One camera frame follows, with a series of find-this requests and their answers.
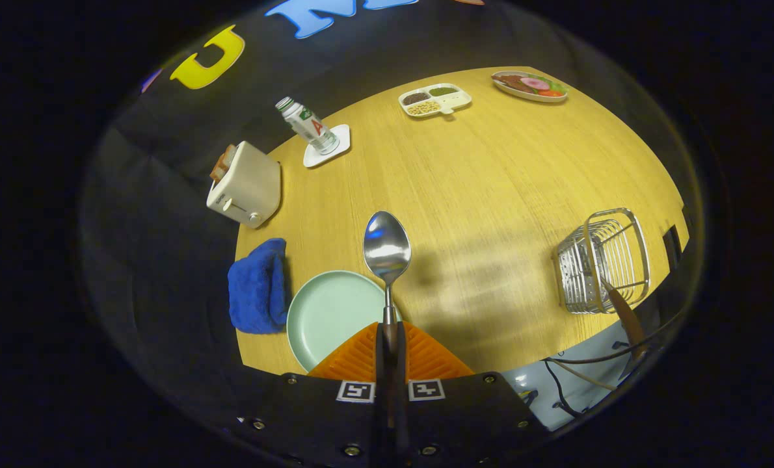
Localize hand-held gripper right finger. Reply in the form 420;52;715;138
390;322;550;468

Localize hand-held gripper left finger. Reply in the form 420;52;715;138
234;322;391;468

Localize metal spoon with dark handle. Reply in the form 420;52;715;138
363;211;412;352

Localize metal fork with dark handle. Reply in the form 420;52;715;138
598;276;649;358

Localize pale green plate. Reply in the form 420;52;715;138
286;270;402;372

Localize blue towel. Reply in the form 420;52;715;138
227;238;290;335

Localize white square coaster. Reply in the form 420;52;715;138
303;124;351;168

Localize cream toaster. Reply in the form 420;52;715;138
206;141;282;229

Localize toast slices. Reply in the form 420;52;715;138
209;144;238;183

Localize small white drink bottle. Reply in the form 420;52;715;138
275;97;340;155

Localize white divided dish of beans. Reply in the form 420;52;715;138
398;83;472;118

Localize black table clamp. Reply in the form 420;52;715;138
662;226;684;270

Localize white plate of food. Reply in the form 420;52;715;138
491;71;568;103

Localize black cable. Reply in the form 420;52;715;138
543;312;687;418

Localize metal wire basket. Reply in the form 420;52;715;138
552;208;651;315

